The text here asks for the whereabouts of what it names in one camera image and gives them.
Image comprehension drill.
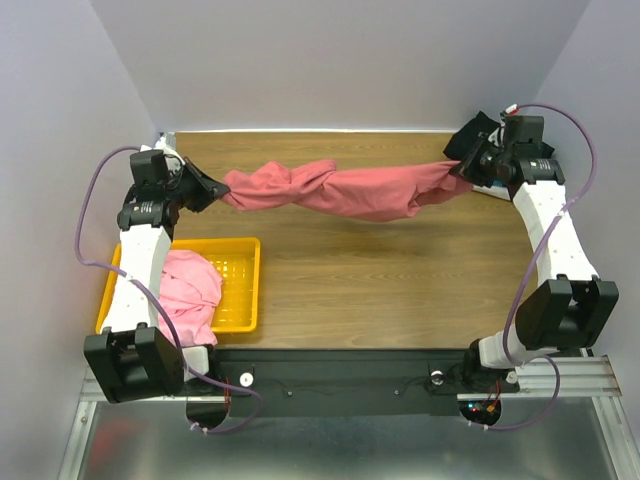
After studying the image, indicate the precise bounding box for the red t shirt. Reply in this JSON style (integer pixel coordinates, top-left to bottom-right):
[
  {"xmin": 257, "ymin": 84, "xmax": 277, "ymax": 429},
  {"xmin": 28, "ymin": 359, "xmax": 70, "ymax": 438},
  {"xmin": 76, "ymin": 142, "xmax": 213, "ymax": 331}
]
[{"xmin": 221, "ymin": 160, "xmax": 472, "ymax": 223}]

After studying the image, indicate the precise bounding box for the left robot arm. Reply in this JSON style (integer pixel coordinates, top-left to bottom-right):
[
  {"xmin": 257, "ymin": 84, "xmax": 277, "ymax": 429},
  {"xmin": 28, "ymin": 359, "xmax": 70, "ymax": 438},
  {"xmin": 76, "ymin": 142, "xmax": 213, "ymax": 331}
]
[{"xmin": 84, "ymin": 144, "xmax": 229, "ymax": 403}]

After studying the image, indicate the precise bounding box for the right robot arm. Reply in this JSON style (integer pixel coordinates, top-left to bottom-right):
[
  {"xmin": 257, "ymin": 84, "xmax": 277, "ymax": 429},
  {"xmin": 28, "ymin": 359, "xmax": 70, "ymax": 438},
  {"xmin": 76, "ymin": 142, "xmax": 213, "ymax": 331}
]
[{"xmin": 451, "ymin": 105, "xmax": 619, "ymax": 390}]

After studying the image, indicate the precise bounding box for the black folded t shirt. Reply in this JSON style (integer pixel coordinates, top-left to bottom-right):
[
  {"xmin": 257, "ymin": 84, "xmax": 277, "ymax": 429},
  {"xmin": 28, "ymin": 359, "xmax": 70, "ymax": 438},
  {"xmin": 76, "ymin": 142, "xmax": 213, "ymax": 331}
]
[{"xmin": 443, "ymin": 110, "xmax": 556, "ymax": 161}]

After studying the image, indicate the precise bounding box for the white folded t shirt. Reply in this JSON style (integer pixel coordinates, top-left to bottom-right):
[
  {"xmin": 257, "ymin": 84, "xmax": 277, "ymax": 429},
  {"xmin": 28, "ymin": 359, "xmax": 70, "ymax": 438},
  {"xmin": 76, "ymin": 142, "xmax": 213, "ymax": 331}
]
[{"xmin": 472, "ymin": 186, "xmax": 510, "ymax": 201}]

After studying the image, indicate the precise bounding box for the yellow plastic basket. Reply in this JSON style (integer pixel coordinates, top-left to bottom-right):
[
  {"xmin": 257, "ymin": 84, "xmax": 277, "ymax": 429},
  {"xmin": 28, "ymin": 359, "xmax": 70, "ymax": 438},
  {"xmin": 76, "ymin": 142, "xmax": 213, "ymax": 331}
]
[{"xmin": 95, "ymin": 226, "xmax": 261, "ymax": 338}]

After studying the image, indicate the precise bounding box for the light pink t shirt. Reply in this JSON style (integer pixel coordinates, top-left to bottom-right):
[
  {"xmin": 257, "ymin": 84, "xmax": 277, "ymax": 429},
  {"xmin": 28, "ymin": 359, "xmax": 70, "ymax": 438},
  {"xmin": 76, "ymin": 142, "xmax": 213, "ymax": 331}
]
[{"xmin": 159, "ymin": 250, "xmax": 223, "ymax": 348}]

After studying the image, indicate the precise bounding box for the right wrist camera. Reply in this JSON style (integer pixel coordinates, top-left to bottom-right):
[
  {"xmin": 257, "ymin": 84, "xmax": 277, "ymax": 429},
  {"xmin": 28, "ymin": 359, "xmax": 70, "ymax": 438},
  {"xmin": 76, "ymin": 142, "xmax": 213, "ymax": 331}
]
[{"xmin": 488, "ymin": 104, "xmax": 519, "ymax": 147}]

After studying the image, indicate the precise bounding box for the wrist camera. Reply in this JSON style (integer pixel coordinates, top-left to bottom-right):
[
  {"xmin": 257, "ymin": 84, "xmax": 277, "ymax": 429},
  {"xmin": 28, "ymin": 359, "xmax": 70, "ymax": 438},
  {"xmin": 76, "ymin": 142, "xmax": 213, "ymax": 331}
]
[
  {"xmin": 488, "ymin": 104, "xmax": 519, "ymax": 147},
  {"xmin": 139, "ymin": 133, "xmax": 178, "ymax": 156}
]

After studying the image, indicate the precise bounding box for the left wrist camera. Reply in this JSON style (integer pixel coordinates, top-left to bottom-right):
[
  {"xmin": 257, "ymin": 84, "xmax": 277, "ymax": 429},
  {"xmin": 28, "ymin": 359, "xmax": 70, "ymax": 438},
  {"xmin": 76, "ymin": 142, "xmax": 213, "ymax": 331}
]
[{"xmin": 139, "ymin": 133, "xmax": 178, "ymax": 156}]

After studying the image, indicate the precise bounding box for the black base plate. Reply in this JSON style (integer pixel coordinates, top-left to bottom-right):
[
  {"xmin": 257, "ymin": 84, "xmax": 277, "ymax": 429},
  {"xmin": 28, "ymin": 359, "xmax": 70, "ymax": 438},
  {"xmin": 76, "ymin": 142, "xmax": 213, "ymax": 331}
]
[{"xmin": 184, "ymin": 348, "xmax": 519, "ymax": 429}]

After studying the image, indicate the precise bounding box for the aluminium frame rail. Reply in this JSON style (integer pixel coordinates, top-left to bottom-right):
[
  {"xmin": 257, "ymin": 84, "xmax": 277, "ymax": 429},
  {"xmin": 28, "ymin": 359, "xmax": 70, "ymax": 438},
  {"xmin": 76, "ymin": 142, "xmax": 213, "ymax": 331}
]
[{"xmin": 515, "ymin": 357, "xmax": 621, "ymax": 398}]

